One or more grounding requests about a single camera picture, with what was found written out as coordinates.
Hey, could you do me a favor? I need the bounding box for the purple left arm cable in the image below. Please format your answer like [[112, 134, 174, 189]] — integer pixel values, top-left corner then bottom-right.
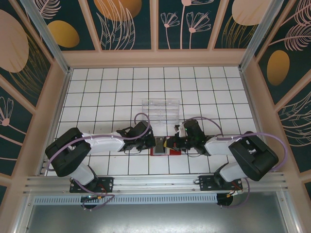
[[46, 113, 153, 212]]

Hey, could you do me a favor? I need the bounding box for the aluminium frame post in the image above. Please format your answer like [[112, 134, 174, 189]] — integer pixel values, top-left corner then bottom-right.
[[19, 0, 71, 75], [239, 0, 280, 71]]

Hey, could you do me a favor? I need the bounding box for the red card holder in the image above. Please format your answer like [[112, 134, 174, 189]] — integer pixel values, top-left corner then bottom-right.
[[149, 145, 182, 157]]

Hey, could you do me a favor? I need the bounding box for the clear acrylic card stand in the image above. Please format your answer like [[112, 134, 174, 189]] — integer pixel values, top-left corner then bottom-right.
[[141, 98, 181, 127]]

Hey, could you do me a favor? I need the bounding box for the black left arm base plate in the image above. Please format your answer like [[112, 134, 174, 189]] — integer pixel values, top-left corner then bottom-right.
[[69, 176, 115, 194]]

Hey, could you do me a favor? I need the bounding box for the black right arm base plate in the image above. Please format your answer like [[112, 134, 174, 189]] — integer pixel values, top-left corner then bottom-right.
[[198, 175, 243, 192]]

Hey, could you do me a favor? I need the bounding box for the grey metal sheet panel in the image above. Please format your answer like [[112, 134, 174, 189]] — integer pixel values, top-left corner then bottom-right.
[[14, 191, 299, 233]]

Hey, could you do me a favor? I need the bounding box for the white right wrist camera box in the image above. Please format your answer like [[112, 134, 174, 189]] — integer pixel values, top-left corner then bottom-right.
[[173, 123, 186, 138]]

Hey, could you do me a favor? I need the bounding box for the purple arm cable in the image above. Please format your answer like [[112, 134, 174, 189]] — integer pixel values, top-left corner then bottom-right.
[[46, 113, 153, 212], [184, 116, 289, 210]]

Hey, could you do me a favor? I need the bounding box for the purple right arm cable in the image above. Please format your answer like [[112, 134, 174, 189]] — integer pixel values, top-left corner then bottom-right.
[[184, 116, 289, 210]]

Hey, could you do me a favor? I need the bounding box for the slotted grey cable duct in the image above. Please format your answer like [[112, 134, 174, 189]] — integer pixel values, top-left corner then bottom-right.
[[33, 195, 219, 205]]

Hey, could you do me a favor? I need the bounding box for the aluminium mounting rail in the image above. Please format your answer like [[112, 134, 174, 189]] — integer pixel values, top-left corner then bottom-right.
[[23, 171, 290, 195]]

